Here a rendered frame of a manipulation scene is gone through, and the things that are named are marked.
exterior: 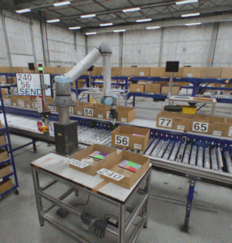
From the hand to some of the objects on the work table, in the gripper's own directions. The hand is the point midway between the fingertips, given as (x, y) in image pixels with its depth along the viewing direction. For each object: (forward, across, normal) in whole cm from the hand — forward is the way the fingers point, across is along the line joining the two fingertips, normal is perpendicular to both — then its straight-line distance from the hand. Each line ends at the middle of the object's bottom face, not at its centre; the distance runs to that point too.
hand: (113, 123), depth 224 cm
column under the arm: (+19, -30, -56) cm, 66 cm away
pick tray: (+20, +44, -69) cm, 84 cm away
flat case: (+18, +12, -56) cm, 60 cm away
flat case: (+19, +46, -60) cm, 78 cm away
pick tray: (+20, +11, -66) cm, 70 cm away
